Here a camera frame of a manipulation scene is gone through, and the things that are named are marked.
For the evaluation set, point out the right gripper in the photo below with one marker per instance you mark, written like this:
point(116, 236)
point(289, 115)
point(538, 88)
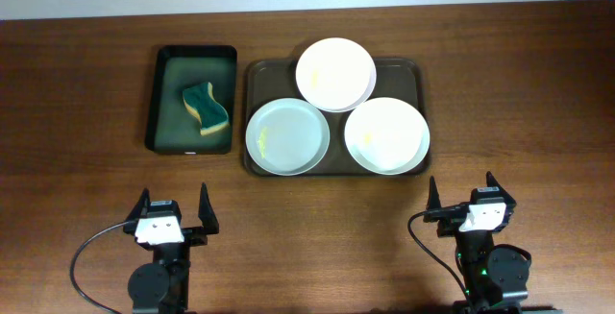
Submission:
point(450, 221)

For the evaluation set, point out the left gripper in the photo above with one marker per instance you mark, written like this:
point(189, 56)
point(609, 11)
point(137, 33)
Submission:
point(209, 218)

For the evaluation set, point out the pale green plate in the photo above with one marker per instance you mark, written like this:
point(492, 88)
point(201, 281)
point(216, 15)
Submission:
point(387, 136)

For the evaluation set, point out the green yellow sponge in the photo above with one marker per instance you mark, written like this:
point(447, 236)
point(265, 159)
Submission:
point(201, 104)

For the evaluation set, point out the grey plate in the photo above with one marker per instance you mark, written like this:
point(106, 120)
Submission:
point(287, 137)

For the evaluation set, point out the pink white plate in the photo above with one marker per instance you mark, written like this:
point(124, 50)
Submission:
point(336, 74)

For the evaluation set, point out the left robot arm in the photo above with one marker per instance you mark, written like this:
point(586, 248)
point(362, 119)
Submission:
point(161, 286)

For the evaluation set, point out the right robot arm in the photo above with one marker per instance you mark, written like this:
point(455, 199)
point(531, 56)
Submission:
point(494, 276)

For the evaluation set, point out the black water tray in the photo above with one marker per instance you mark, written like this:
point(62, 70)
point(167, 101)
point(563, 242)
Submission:
point(171, 129)

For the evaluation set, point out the dark brown serving tray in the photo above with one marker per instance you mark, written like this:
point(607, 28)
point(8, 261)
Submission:
point(268, 80)

